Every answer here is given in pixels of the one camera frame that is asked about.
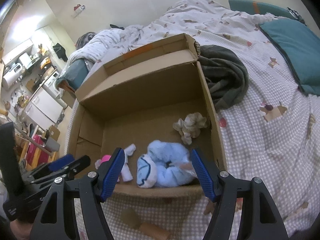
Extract pink plush ball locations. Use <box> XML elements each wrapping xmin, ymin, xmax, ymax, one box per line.
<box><xmin>101</xmin><ymin>155</ymin><xmax>111</xmax><ymax>163</ymax></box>

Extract white sock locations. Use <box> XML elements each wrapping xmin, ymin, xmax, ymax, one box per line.
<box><xmin>121</xmin><ymin>144</ymin><xmax>136</xmax><ymax>182</ymax></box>

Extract light blue plush toy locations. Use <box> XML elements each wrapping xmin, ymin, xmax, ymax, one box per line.
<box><xmin>136</xmin><ymin>140</ymin><xmax>197</xmax><ymax>189</ymax></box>

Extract beige patterned cloth scrunchie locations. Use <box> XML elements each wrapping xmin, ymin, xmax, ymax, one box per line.
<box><xmin>172</xmin><ymin>112</ymin><xmax>208</xmax><ymax>145</ymax></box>

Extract wooden chair with red cloth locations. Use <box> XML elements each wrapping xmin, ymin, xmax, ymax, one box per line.
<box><xmin>15</xmin><ymin>133</ymin><xmax>59</xmax><ymax>170</ymax></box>

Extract white checked dog-print bedspread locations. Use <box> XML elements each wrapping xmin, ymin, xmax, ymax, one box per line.
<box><xmin>68</xmin><ymin>0</ymin><xmax>319</xmax><ymax>239</ymax></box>

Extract white kitchen cabinet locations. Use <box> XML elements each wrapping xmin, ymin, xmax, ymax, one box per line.
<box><xmin>24</xmin><ymin>87</ymin><xmax>63</xmax><ymax>130</ymax></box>

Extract white washing machine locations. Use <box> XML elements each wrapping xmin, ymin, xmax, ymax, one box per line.
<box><xmin>42</xmin><ymin>71</ymin><xmax>61</xmax><ymax>100</ymax></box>

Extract teal mattress corner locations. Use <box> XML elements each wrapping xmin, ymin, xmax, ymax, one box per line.
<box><xmin>55</xmin><ymin>59</ymin><xmax>88</xmax><ymax>94</ymax></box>

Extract dark grey folded blanket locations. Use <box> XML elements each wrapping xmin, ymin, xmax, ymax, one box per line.
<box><xmin>198</xmin><ymin>45</ymin><xmax>249</xmax><ymax>111</ymax></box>

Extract brown cardboard box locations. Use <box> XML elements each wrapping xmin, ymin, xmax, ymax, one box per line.
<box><xmin>65</xmin><ymin>32</ymin><xmax>228</xmax><ymax>198</ymax></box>

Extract teal pillow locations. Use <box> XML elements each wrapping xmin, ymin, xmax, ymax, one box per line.
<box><xmin>260</xmin><ymin>18</ymin><xmax>319</xmax><ymax>96</ymax></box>

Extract teal headboard cushion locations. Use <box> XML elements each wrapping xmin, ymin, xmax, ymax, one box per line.
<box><xmin>228</xmin><ymin>0</ymin><xmax>296</xmax><ymax>19</ymax></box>

